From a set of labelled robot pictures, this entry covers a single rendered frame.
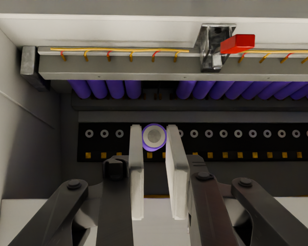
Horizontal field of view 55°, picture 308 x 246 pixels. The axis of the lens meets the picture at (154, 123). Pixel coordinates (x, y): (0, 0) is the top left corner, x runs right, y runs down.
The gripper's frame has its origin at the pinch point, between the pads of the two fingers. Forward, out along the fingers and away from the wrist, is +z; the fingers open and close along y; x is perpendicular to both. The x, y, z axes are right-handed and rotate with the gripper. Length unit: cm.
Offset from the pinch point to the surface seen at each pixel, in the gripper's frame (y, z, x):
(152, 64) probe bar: 0.2, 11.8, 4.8
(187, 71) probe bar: 3.5, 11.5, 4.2
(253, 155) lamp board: 14.3, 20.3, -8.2
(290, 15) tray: 10.7, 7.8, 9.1
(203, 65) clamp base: 4.6, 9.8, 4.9
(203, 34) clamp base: 4.3, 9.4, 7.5
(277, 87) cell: 14.2, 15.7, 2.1
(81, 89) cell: -7.6, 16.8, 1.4
